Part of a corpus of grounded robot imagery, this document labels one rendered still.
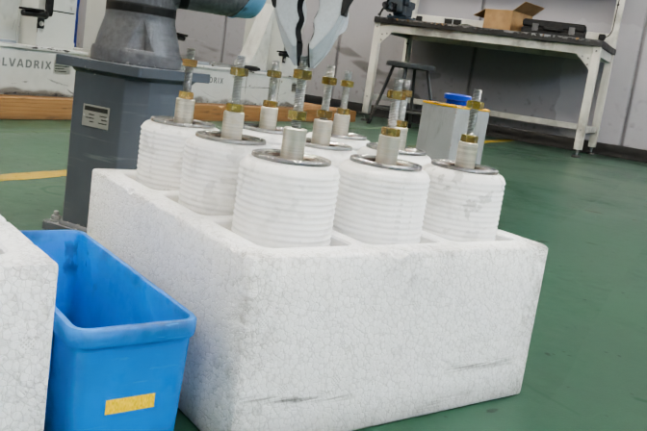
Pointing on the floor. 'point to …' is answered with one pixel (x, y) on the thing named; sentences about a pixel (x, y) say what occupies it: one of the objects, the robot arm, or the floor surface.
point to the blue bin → (111, 342)
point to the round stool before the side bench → (411, 87)
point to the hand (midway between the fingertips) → (303, 52)
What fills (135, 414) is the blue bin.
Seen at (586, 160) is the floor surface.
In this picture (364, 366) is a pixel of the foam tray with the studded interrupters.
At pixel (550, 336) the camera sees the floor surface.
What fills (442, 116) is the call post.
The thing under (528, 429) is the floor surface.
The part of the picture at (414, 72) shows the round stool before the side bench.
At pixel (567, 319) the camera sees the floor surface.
